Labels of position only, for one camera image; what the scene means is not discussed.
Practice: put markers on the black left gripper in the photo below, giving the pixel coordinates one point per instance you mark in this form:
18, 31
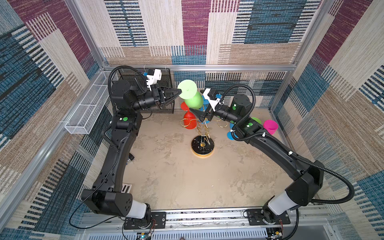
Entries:
156, 96

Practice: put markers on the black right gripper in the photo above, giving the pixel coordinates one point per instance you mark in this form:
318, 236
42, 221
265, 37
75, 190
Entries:
201, 115

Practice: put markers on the green wine glass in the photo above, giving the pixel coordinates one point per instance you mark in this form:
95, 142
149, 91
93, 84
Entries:
257, 120
190, 94

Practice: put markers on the blue wine glass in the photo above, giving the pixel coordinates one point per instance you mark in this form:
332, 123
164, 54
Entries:
204, 108
229, 135

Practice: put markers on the pink wine glass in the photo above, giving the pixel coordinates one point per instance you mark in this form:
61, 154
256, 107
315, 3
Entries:
271, 126

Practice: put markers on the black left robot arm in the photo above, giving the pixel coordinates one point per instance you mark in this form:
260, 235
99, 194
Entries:
105, 195

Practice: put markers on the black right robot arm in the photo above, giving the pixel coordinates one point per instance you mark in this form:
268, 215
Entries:
307, 176

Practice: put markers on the red wine glass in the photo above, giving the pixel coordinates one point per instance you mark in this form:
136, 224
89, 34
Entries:
189, 120

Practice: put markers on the gold wine glass rack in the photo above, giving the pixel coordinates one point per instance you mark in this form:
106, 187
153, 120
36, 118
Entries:
202, 145

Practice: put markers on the black mesh shelf rack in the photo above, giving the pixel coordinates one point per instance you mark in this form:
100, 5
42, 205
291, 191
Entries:
123, 92

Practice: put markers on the pink white calculator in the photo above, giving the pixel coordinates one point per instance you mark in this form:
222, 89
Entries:
126, 188

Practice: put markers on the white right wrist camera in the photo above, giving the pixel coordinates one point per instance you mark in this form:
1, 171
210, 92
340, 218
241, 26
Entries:
211, 95

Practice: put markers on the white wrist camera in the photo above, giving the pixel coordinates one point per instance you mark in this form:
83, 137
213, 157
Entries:
152, 77
211, 95

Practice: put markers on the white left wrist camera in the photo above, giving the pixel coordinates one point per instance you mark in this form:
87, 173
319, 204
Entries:
152, 77

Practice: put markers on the white wire mesh basket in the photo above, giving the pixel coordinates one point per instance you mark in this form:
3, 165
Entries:
87, 112

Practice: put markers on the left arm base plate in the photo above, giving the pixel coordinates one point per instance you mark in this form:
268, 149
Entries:
157, 220

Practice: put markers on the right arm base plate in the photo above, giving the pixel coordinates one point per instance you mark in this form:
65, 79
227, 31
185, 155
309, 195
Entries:
259, 217

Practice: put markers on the aluminium front rail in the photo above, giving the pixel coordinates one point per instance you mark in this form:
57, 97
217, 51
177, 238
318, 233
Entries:
314, 223

